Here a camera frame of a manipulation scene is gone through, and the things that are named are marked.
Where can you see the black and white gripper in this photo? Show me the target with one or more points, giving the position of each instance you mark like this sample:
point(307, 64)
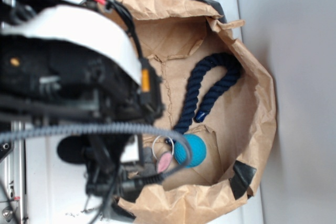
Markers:
point(78, 70)

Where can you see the blue dimpled ball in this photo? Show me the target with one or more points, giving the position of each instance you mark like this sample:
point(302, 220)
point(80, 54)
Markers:
point(198, 149)

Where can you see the white plastic tray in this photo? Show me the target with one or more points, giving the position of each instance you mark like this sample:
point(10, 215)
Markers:
point(56, 190)

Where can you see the brown paper bag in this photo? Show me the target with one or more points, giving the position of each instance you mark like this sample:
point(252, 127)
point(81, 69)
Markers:
point(239, 131)

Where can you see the grey plush mouse toy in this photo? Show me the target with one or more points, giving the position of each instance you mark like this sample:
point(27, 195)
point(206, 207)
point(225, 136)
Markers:
point(153, 164)

